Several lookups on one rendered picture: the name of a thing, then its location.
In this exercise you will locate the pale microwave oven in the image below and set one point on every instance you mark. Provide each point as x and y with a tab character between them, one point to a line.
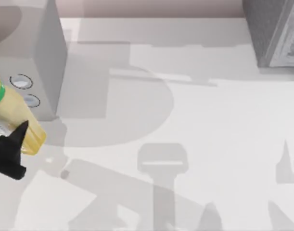
29	36

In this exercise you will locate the grey cabinet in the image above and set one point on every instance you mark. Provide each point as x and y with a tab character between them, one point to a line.
259	31

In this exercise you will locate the yellow bottle with green band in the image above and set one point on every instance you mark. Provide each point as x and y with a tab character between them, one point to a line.
14	108

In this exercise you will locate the small white microwave knob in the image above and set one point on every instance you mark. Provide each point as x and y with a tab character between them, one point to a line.
32	100

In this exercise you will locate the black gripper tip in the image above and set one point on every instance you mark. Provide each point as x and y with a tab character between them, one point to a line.
7	154

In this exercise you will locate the large white microwave knob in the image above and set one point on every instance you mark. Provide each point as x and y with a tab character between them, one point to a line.
21	82

